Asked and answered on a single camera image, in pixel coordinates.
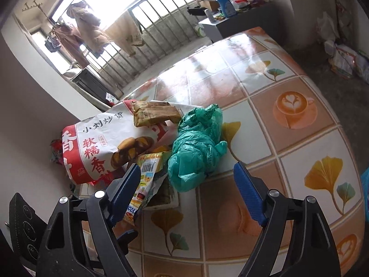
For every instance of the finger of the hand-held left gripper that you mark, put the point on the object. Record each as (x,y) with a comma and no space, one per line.
(128,238)

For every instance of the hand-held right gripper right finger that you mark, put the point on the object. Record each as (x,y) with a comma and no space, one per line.
(248,193)

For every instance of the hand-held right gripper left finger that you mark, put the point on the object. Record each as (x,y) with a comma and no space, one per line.
(126,192)

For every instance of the yellow snack packet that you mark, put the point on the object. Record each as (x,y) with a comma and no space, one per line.
(150,167)

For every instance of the green plastic bag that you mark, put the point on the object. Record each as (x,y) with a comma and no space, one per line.
(193,150)

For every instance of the large red white snack bag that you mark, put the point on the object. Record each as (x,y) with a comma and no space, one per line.
(101,138)

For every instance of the brown snack wrapper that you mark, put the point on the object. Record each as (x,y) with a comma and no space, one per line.
(152,112)

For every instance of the black low furniture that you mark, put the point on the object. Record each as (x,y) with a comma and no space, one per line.
(92,86)

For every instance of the patterned tablecloth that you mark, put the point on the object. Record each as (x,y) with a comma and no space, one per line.
(259,78)

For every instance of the brown hanging garment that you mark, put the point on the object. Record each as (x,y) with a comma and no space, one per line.
(72,46)

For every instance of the beige cloth on railing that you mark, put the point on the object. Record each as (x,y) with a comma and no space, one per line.
(124,31)

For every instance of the pile of flattened packets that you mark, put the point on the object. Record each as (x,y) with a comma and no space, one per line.
(346,60)

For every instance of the beige puffy coat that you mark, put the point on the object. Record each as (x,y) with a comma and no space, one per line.
(89,28)

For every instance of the grey cabinet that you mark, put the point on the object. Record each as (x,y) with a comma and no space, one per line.
(245,23)

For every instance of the metal window railing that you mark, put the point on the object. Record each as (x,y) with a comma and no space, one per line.
(161,14)

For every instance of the white plastic bag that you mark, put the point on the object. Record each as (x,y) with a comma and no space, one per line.
(325,26)

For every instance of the blue detergent bottle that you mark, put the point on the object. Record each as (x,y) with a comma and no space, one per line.
(226,5)

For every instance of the small open cardboard box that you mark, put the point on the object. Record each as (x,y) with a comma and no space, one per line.
(209,5)

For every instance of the long patterned box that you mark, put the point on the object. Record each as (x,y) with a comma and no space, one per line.
(341,5)

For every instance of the wall coat rack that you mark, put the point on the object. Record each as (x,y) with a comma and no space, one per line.
(31,7)

